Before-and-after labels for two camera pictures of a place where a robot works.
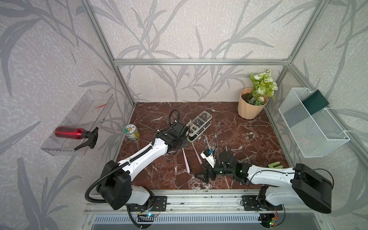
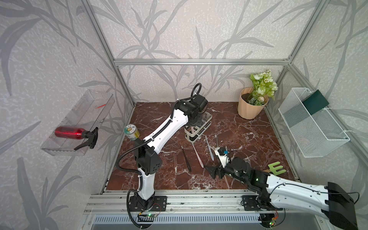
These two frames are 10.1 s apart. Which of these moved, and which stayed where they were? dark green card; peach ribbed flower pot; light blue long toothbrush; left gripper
Moved: left gripper
Stayed: light blue long toothbrush; dark green card; peach ribbed flower pot
